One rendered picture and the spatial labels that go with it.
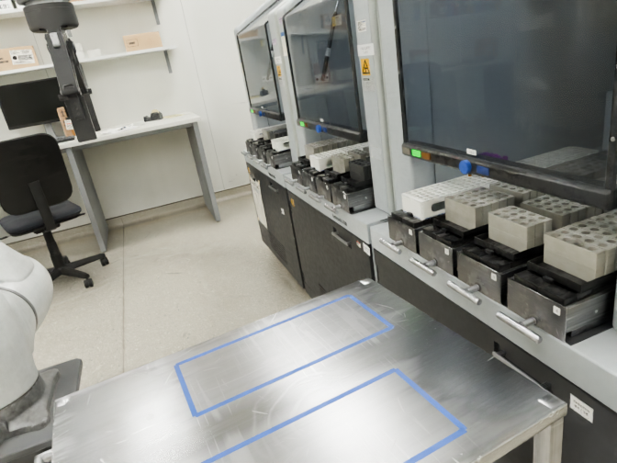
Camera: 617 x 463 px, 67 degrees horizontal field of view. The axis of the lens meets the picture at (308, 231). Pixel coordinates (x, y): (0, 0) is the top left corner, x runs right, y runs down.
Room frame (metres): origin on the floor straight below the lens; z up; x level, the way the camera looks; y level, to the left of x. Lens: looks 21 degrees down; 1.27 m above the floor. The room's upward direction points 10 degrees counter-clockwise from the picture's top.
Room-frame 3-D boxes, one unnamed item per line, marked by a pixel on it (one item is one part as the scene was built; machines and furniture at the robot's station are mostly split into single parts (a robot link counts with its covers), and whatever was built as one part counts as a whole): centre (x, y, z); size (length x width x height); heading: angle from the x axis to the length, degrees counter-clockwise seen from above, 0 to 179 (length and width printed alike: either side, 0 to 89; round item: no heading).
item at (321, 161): (1.88, -0.21, 0.83); 0.30 x 0.10 x 0.06; 107
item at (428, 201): (1.21, -0.42, 0.83); 0.30 x 0.10 x 0.06; 107
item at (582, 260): (0.74, -0.46, 0.85); 0.12 x 0.02 x 0.06; 16
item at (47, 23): (0.86, 0.35, 1.36); 0.08 x 0.07 x 0.09; 17
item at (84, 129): (0.79, 0.33, 1.22); 0.03 x 0.01 x 0.07; 107
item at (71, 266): (3.09, 1.76, 0.52); 0.64 x 0.60 x 1.05; 37
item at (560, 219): (0.91, -0.51, 0.85); 0.12 x 0.02 x 0.06; 17
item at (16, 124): (3.92, 1.93, 1.13); 0.54 x 0.18 x 0.46; 101
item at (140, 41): (4.24, 1.10, 1.52); 0.29 x 0.22 x 0.12; 106
